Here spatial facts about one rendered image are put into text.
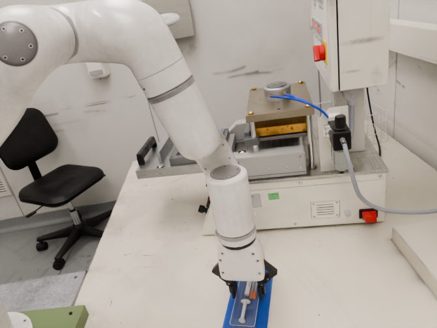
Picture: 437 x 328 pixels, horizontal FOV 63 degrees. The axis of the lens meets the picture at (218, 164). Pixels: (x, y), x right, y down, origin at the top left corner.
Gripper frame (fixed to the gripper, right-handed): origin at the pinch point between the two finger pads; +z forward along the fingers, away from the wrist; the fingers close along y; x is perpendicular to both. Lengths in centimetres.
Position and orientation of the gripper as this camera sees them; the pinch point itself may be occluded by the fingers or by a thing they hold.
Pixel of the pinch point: (247, 289)
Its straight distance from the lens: 89.7
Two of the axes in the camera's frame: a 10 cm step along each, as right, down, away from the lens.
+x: 2.2, -4.6, 8.6
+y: 9.6, -0.6, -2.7
